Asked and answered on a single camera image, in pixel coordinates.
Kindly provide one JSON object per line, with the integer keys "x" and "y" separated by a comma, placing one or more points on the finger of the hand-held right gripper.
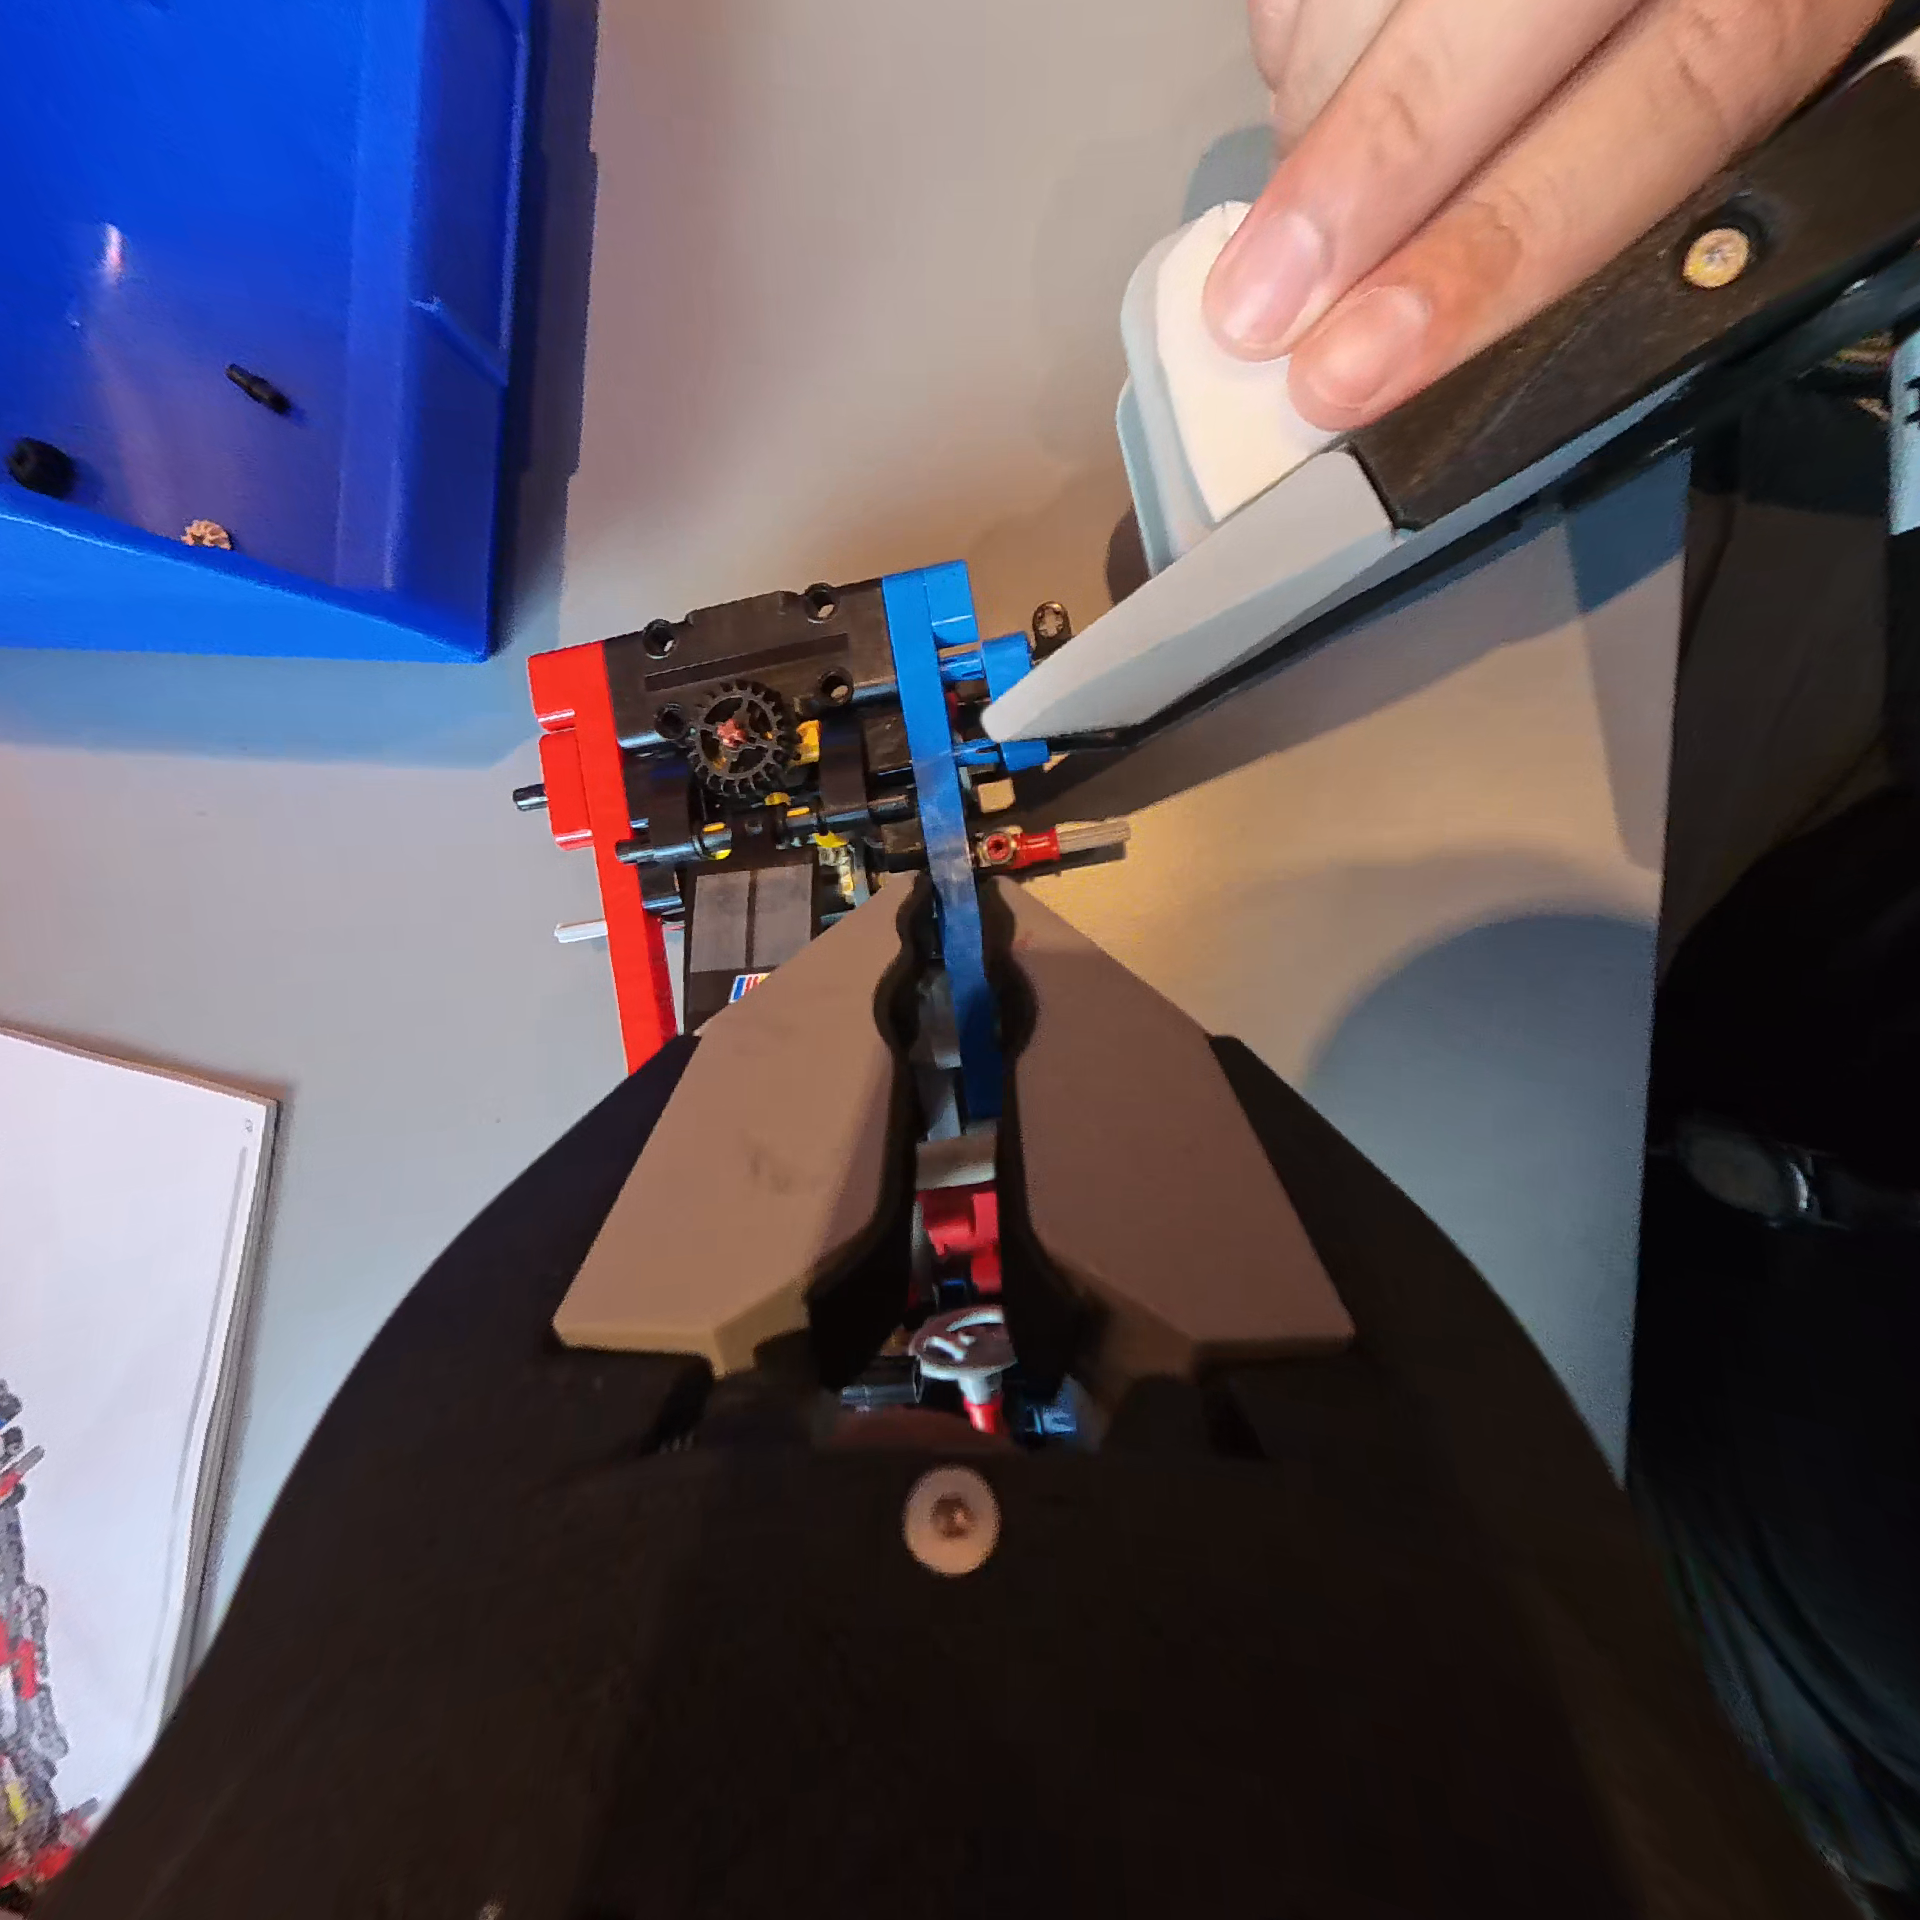
{"x": 1202, "y": 628}

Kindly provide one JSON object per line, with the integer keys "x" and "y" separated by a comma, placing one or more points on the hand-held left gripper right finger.
{"x": 1172, "y": 1185}

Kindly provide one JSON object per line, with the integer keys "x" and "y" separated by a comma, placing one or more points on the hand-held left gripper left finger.
{"x": 750, "y": 1185}

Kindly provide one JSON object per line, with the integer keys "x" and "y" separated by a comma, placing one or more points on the toy brick car chassis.
{"x": 764, "y": 660}

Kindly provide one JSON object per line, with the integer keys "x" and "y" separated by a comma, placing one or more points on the blue plastic bin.
{"x": 421, "y": 300}

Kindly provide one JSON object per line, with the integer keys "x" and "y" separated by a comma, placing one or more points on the person's right hand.
{"x": 1500, "y": 135}

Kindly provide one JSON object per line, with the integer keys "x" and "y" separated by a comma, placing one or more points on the toy building instruction booklet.
{"x": 119, "y": 1276}

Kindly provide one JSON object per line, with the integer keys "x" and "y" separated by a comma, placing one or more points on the tan gear brick piece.
{"x": 206, "y": 532}

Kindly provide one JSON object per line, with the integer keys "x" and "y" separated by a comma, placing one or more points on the black pin brick piece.
{"x": 259, "y": 386}

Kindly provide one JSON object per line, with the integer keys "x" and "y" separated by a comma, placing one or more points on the small black brick piece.
{"x": 38, "y": 465}

